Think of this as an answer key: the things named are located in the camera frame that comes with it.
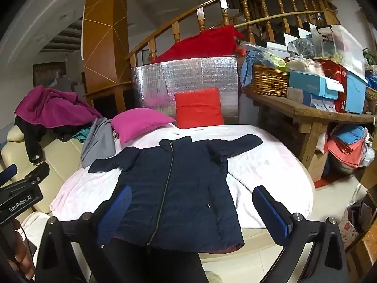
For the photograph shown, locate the magenta garment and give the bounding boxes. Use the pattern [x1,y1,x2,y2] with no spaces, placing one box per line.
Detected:
[15,85,103,129]

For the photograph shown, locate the red cloth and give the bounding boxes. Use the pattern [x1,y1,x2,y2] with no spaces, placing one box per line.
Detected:
[150,25,246,65]

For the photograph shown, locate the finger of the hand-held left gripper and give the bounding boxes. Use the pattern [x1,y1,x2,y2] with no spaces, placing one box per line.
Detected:
[0,165,17,187]
[16,162,50,185]

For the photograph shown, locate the clear plastic storage box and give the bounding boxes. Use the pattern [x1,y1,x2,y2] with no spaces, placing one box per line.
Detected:
[312,25,367,68]

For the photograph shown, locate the black garment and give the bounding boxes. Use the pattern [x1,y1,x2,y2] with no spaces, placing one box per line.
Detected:
[15,115,77,166]

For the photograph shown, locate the person's black pants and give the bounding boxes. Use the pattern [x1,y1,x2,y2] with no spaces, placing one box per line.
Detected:
[102,238,207,283]

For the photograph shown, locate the coral folded cloth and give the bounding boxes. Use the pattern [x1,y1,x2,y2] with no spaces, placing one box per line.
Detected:
[327,137,367,168]

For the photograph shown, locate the grey plastic bag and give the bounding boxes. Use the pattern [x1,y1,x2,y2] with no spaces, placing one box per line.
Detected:
[287,38,315,58]

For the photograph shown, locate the red pillow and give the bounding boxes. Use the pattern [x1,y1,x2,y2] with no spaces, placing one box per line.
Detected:
[174,88,224,129]

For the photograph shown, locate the teal cloth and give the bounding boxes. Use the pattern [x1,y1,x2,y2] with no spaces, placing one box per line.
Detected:
[72,128,92,140]

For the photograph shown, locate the blue white patterned box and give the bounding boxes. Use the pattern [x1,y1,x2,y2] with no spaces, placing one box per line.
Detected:
[287,87,336,111]

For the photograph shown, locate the silver foil panel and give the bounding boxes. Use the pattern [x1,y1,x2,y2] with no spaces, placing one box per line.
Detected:
[131,55,240,124]

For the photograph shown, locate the cream leather sofa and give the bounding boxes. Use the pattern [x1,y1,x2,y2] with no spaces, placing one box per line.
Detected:
[1,124,89,213]

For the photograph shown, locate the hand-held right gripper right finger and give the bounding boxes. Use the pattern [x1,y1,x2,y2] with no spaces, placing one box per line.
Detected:
[252,185,349,283]

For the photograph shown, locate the brown cardboard box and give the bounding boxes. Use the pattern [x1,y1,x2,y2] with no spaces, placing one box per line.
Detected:
[306,150,330,183]

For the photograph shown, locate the wooden table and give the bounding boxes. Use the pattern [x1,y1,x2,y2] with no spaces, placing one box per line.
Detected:
[242,90,376,180]

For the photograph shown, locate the blue plastic bin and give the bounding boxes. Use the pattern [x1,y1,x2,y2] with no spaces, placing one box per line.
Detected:
[344,71,369,114]

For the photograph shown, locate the magenta pillow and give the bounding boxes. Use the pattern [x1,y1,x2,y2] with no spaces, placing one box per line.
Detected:
[111,108,176,144]

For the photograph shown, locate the patterned gift bag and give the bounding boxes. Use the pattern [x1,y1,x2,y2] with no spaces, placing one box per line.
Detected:
[339,200,366,251]

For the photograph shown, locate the person's left hand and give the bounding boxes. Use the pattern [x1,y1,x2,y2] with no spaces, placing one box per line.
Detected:
[7,227,36,280]

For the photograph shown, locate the white pink fluffy blanket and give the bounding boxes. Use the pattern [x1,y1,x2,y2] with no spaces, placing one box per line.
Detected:
[50,123,314,230]

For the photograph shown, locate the wooden stair railing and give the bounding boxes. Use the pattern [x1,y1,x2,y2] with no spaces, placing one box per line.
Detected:
[126,0,339,68]

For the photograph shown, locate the blue folded cloth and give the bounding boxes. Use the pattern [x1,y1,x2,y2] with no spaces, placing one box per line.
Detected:
[336,125,367,145]

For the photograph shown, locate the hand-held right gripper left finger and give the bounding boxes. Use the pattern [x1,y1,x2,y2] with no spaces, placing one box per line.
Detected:
[35,186,133,283]

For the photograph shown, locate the light blue cardboard box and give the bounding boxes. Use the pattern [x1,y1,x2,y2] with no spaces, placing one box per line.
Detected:
[289,70,344,100]

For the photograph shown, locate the red box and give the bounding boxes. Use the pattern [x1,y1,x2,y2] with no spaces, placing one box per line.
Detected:
[320,60,348,113]

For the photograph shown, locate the orange wooden column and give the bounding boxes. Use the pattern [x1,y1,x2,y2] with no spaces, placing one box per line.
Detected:
[82,0,133,118]

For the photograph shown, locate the wicker basket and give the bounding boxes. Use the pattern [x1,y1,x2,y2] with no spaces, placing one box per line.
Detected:
[242,64,289,98]

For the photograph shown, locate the white plastic bag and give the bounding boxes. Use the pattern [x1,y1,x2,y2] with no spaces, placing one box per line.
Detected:
[284,58,324,74]

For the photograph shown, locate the navy blue jacket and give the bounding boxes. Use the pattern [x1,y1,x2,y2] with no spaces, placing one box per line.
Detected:
[88,135,263,254]

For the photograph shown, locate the grey garment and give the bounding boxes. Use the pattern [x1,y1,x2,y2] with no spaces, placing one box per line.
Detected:
[81,117,116,168]

